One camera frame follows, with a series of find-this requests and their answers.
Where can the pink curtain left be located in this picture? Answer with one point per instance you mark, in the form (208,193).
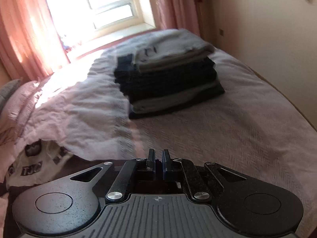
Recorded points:
(30,46)

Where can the pink curtain right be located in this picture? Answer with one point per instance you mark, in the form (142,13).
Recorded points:
(176,14)

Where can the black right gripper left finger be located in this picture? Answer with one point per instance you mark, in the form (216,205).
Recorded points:
(68,206)

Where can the grey folded sweater on stack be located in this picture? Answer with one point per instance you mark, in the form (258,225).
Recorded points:
(168,48)

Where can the grey knit pillow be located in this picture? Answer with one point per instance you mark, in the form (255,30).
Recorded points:
(7,91)

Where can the dark folded clothes stack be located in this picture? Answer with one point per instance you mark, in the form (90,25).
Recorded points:
(163,91)

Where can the pink bedspread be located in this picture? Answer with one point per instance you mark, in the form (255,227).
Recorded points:
(252,128)

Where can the white framed window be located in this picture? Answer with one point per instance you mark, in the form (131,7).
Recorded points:
(89,19)

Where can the pink curtain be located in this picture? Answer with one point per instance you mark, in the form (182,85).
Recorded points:
(30,46)
(176,14)

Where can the maroon and beige knit sweater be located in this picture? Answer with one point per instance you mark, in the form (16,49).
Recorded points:
(42,161)

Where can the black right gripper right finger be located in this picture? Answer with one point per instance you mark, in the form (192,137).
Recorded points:
(246,205)

